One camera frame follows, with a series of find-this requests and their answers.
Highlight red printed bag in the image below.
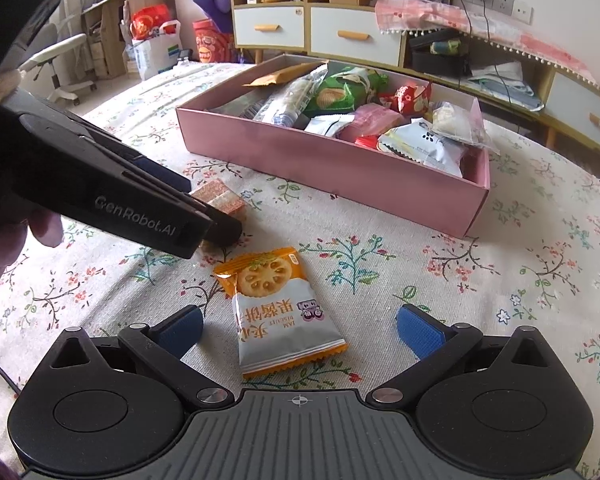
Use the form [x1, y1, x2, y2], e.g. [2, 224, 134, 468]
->
[192, 19, 236, 65]

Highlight black cable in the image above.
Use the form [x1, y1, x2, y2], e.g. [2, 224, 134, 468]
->
[0, 347, 21, 396]

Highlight white cabinet drawer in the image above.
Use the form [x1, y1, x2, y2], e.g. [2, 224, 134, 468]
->
[310, 6, 406, 67]
[545, 72, 600, 153]
[232, 6, 306, 50]

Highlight floral tablecloth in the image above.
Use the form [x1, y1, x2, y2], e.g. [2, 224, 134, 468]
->
[0, 62, 600, 480]

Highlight person's left hand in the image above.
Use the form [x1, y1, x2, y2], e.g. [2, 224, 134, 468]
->
[0, 209, 65, 302]

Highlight white shopping bag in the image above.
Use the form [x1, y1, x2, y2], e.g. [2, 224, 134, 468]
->
[125, 4, 182, 82]

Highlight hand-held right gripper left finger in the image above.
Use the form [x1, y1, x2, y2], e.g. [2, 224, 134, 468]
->
[42, 305, 236, 408]

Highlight pink fringed cloth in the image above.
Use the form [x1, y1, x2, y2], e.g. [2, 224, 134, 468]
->
[375, 0, 600, 91]

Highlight white wall sockets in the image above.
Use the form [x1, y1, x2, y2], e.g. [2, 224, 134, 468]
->
[457, 0, 535, 25]

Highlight brown biscuit packet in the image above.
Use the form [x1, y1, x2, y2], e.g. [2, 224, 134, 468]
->
[189, 178, 248, 252]

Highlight green snack packet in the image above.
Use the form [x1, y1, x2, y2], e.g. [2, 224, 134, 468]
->
[330, 66, 390, 98]
[307, 77, 361, 113]

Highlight black storage case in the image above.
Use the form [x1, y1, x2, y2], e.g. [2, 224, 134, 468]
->
[409, 30, 473, 78]

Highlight long wooden cabinet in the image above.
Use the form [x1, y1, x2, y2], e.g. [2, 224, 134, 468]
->
[229, 0, 600, 161]

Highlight white bread packet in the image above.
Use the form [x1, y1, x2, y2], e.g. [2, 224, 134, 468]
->
[430, 101, 486, 148]

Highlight red white-print snack packet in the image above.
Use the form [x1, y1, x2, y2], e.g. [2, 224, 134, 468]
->
[396, 82, 433, 117]

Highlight white office chair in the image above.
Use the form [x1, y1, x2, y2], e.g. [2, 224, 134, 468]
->
[17, 32, 98, 108]

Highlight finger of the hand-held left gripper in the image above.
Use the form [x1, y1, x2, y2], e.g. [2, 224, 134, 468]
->
[180, 195, 244, 250]
[77, 121, 193, 193]

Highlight pink snack packet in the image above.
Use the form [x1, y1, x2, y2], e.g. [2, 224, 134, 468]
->
[337, 104, 406, 143]

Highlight clear wafer packet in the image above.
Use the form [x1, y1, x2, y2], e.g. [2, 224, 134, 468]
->
[252, 71, 328, 127]

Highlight orange biscuit packet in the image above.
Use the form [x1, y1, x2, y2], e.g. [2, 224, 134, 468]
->
[212, 246, 349, 380]

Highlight pink cardboard box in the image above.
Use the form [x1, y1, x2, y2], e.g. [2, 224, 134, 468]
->
[175, 54, 501, 240]

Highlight silver snack packet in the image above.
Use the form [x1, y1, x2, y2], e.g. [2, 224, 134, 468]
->
[304, 114, 356, 137]

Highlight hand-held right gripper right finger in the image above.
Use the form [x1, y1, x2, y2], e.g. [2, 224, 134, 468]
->
[365, 304, 558, 408]

